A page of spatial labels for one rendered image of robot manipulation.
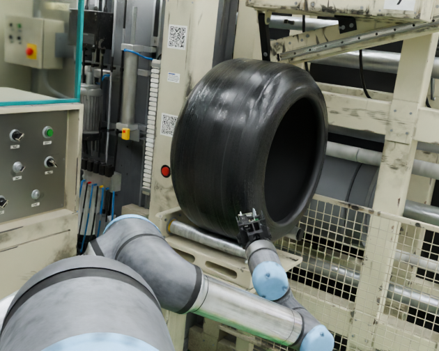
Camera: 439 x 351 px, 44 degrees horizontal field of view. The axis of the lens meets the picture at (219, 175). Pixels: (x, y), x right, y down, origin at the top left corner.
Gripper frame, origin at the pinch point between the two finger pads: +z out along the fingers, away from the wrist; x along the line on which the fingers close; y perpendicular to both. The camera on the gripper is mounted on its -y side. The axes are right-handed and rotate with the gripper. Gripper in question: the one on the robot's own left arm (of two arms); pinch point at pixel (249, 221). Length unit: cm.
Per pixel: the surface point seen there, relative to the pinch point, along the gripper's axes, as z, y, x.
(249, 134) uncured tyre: 3.9, 23.6, -5.7
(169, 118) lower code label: 43, 22, 16
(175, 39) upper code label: 46, 46, 7
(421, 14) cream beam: 23, 40, -64
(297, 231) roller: 26.1, -22.7, -16.6
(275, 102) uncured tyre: 10.1, 28.9, -15.1
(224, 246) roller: 11.6, -12.9, 8.5
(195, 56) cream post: 43, 40, 3
